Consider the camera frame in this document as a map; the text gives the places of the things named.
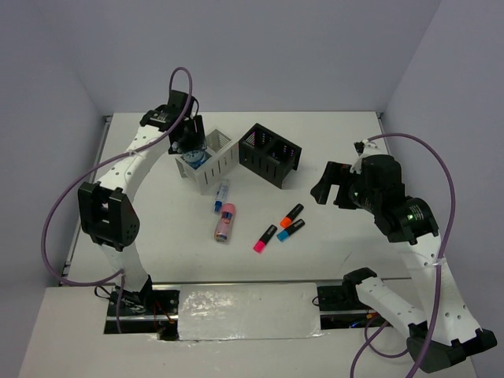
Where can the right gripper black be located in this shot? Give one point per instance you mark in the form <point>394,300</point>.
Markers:
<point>335,172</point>

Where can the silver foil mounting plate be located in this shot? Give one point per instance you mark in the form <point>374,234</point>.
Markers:
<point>238,311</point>

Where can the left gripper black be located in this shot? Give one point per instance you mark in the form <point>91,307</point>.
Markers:
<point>197,142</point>

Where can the black two-slot organizer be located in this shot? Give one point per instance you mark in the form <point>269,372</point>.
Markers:
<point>268,154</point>

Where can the blue highlighter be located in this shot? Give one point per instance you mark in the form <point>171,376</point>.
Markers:
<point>290,230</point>

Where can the pink highlighter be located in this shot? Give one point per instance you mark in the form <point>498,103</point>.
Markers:
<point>264,239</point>

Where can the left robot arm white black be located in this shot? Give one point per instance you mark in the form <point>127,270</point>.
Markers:
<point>106,206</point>

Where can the white two-slot organizer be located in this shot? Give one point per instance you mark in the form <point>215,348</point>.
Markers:
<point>222,155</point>

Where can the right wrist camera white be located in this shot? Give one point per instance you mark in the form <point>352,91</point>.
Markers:
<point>364,149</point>

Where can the clear blue-capped glue tube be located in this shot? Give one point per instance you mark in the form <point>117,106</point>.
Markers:
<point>221,195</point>

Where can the orange highlighter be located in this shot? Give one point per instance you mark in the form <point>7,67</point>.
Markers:
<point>291,216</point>

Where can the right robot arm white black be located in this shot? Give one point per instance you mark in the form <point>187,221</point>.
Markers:
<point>442,332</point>

